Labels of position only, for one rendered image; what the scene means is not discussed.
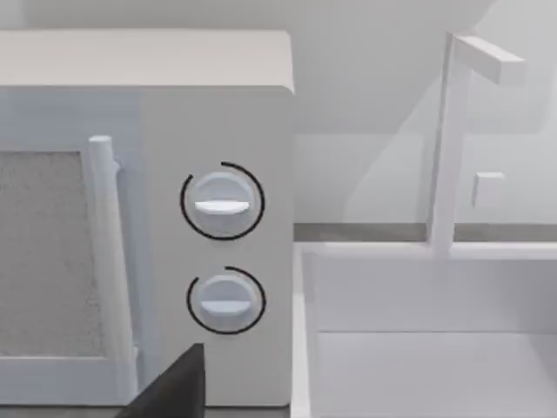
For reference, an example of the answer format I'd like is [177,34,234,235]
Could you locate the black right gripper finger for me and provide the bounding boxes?
[120,342,205,418]

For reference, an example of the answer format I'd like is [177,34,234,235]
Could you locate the microwave door with grey window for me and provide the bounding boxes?
[0,96,154,408]

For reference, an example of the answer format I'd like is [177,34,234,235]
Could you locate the white microwave door handle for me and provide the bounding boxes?
[88,135,140,395]

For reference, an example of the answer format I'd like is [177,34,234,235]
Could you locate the white microwave knob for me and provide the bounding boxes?
[190,171,254,233]
[196,275,257,328]

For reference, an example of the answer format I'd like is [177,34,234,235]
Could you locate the pale microwave oven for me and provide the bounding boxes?
[0,29,296,408]

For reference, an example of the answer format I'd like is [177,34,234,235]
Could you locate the white sink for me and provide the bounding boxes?
[290,240,557,418]

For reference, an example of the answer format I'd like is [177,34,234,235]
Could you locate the tall white tap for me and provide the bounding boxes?
[424,32,526,259]

